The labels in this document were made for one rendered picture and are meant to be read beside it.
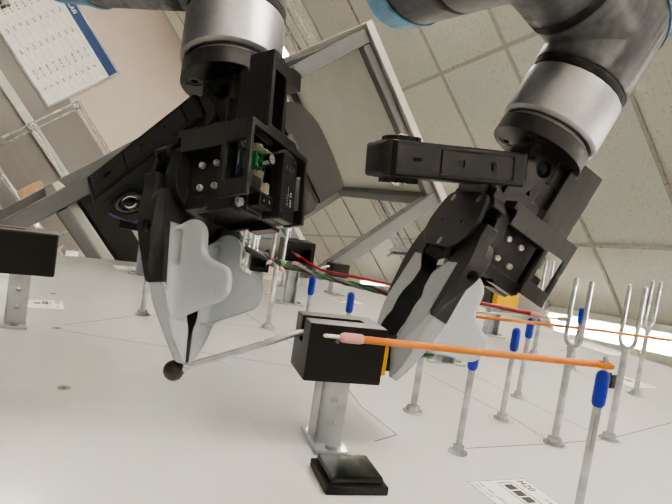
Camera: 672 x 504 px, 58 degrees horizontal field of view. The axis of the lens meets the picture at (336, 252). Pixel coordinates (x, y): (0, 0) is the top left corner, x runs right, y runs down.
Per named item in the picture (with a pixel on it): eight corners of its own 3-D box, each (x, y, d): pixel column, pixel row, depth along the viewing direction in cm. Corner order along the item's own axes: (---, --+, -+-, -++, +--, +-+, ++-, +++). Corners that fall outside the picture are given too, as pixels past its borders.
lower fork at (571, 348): (570, 448, 50) (601, 281, 49) (555, 449, 50) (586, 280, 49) (552, 438, 52) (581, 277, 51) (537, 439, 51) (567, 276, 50)
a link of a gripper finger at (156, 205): (147, 276, 37) (164, 144, 39) (128, 277, 38) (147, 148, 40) (196, 291, 41) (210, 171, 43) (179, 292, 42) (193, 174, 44)
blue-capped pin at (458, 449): (444, 448, 46) (463, 338, 45) (461, 448, 46) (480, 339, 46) (453, 456, 44) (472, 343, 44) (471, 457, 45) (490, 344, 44)
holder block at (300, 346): (290, 363, 44) (298, 310, 44) (360, 368, 46) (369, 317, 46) (302, 380, 40) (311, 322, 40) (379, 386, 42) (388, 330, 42)
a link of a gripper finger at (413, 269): (421, 391, 47) (489, 296, 47) (361, 356, 46) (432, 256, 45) (408, 375, 50) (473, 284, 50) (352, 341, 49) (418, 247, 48)
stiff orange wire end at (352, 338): (320, 337, 32) (321, 327, 32) (604, 367, 35) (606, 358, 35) (324, 343, 30) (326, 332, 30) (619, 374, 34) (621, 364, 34)
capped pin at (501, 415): (511, 423, 55) (528, 330, 54) (495, 420, 55) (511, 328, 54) (506, 417, 56) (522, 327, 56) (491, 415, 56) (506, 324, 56)
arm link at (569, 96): (571, 51, 41) (506, 72, 49) (537, 107, 41) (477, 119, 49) (642, 116, 44) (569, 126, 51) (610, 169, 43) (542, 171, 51)
